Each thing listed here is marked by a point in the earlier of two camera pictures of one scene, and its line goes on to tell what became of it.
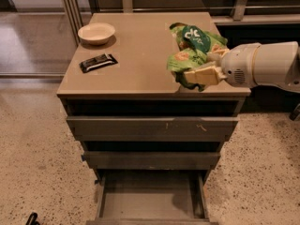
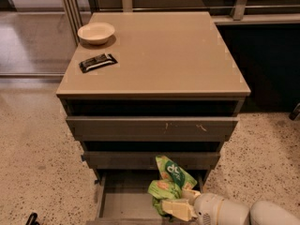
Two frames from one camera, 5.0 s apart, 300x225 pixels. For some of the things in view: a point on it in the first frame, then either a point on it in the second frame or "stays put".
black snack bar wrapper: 97,62 stays put
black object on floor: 32,219 stays put
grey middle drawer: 149,160 stays put
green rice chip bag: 194,44 → 173,180
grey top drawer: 156,128 stays put
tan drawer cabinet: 152,142 stays put
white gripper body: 238,65 → 207,207
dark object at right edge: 295,114 stays put
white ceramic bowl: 96,34 stays put
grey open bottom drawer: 158,197 stays put
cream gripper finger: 205,76 → 180,208
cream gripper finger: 223,52 → 190,195
